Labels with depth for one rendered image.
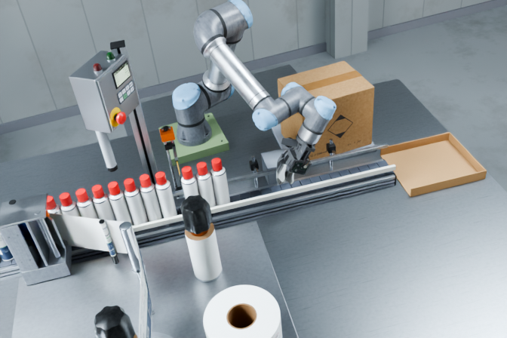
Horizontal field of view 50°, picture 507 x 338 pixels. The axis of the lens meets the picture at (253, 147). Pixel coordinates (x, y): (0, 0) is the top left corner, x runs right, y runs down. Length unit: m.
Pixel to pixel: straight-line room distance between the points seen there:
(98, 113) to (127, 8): 2.49
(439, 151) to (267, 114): 0.82
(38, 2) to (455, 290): 3.22
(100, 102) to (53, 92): 2.70
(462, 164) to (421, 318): 0.74
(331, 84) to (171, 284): 0.96
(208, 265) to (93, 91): 0.62
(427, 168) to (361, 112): 0.33
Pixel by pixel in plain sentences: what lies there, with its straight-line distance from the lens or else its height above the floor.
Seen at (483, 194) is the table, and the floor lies 0.83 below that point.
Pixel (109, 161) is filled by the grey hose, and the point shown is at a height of 1.12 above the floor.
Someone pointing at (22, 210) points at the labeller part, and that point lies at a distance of 1.79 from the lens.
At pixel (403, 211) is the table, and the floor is 0.83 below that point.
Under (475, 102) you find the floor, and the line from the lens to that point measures 4.20.
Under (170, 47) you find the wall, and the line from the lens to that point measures 4.31.
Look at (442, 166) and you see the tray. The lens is 2.22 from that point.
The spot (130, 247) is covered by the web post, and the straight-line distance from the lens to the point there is 1.75.
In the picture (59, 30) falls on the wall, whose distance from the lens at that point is 4.16.
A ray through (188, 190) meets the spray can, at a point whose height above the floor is 1.01.
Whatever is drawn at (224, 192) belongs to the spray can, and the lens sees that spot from 1.91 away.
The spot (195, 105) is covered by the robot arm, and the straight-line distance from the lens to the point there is 2.22.
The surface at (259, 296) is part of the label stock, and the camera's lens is 1.51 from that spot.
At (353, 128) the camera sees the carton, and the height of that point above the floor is 0.96.
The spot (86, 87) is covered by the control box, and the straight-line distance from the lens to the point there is 1.67.
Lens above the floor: 2.22
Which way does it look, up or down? 37 degrees down
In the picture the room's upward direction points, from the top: 6 degrees counter-clockwise
